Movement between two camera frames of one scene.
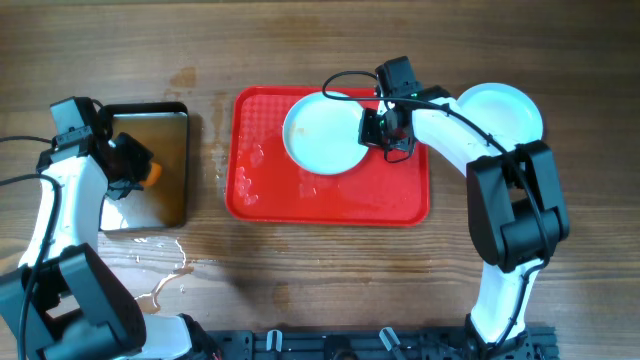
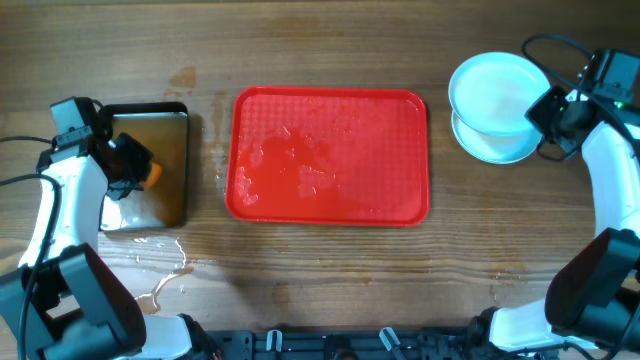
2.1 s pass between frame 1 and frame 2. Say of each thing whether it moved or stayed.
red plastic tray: stayed
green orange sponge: stayed
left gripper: stayed
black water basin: stayed
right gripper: moved
